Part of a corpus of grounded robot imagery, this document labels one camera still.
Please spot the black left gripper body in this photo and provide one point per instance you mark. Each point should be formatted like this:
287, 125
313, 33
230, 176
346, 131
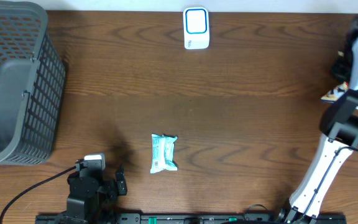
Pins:
114, 191

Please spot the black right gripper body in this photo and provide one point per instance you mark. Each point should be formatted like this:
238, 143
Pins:
342, 66

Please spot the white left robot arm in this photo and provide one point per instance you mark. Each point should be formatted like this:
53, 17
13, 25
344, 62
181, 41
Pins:
89, 193

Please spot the yellow snack bag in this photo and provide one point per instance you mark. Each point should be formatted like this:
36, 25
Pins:
333, 95

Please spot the dark grey plastic basket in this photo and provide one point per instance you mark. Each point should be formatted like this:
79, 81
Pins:
32, 82

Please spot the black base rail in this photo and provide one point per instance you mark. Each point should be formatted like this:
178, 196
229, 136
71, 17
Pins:
135, 218

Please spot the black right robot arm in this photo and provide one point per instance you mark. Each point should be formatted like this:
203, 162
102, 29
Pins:
339, 139

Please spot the light blue wipes pack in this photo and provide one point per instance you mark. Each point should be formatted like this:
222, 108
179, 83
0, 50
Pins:
162, 153

